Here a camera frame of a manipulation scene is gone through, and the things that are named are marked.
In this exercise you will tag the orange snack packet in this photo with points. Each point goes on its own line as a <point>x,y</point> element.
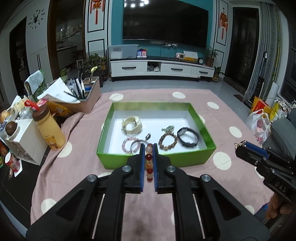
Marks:
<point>60,110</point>

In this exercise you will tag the upright vacuum cleaner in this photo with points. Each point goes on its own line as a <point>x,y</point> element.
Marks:
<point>260,85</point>

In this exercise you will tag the white television cabinet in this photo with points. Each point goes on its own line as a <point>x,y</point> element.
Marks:
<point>129,67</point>

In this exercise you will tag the white power strip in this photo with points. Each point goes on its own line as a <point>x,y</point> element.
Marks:
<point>170,44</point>

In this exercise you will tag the small potted floor plant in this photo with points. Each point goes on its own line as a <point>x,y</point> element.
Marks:
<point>215,78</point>

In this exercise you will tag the orange yellow shopping bag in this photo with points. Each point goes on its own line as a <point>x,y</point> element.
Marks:
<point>257,104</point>

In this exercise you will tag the green pack with white cloth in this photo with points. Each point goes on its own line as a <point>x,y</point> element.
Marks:
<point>34,81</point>

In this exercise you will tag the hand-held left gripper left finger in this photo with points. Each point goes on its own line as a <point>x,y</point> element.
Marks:
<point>142,171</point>

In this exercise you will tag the pale yellow packet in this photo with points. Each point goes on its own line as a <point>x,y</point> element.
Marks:
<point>18,104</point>

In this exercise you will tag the white cardboard box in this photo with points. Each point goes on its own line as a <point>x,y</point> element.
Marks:
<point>27,148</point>

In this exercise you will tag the person's right hand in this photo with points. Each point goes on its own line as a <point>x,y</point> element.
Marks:
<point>274,204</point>

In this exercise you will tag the white plastic bag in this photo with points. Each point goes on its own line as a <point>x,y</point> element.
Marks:
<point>257,125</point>

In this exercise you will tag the silver bangle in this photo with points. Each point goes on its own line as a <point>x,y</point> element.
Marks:
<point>133,144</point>

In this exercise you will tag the red fish knot ornament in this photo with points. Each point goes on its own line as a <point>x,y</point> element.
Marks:
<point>223,19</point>

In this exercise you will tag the grey chair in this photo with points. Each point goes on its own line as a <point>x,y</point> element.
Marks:
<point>282,134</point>

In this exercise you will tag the jar with brown round lid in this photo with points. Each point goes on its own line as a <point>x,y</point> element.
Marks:
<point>11,129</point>

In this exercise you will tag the white rolled sheet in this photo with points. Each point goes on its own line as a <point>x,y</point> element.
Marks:
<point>274,90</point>

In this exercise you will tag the bunch of pens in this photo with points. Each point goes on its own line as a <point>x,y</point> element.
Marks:
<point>81,88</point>

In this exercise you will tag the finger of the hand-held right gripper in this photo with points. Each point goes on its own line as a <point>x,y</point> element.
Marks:
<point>246,154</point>
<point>255,150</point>

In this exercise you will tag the yellow bottle with brown lid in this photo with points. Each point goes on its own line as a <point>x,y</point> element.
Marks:
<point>49,132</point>

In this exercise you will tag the red tassel knot ornament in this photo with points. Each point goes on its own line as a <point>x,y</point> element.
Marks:
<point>96,7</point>

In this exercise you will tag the cluster of green plants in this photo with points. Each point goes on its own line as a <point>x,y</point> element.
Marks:
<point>92,59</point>

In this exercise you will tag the white and yellow box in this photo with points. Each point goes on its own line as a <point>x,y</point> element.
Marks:
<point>190,55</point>

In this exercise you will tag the beige organizer box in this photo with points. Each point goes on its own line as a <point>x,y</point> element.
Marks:
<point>90,102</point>

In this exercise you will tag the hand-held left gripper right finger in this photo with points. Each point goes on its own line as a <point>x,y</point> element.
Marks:
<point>155,173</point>

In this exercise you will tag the black television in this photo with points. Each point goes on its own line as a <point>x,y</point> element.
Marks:
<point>164,20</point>

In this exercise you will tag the small white picture frame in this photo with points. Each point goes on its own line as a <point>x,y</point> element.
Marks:
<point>80,63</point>

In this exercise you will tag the green cardboard box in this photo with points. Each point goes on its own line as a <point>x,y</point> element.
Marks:
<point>150,111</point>

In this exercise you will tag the cream chunky bangle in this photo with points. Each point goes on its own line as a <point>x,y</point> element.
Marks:
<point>138,127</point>

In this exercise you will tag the red snack can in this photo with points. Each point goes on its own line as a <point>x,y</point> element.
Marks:
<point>13,163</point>

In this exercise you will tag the yellow paper bag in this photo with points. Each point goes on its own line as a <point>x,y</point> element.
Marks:
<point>275,111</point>

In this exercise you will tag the black deer wall clock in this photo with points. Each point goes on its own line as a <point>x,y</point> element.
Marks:
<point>35,19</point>

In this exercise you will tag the pink dotted tablecloth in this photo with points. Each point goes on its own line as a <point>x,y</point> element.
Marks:
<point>150,95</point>

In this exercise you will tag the blue and red card stand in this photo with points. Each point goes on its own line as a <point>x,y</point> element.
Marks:
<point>142,53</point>

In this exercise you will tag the black wristwatch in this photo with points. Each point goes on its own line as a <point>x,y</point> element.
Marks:
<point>182,131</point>

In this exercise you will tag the green basin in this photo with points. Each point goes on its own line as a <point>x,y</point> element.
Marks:
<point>64,72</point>

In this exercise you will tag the clear plastic storage box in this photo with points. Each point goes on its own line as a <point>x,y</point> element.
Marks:
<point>124,52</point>

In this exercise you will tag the small white display device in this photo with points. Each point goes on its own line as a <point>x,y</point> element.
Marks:
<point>180,55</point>

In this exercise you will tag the black alarm clock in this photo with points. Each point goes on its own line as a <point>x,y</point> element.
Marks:
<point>200,60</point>

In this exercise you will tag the potted plant in brown pot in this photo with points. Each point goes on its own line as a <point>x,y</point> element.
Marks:
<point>209,61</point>

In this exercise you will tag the grey striped curtain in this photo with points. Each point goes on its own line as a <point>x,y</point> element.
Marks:
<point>266,34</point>

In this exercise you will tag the white paper sheet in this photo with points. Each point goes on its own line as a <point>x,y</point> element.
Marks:
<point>56,90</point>

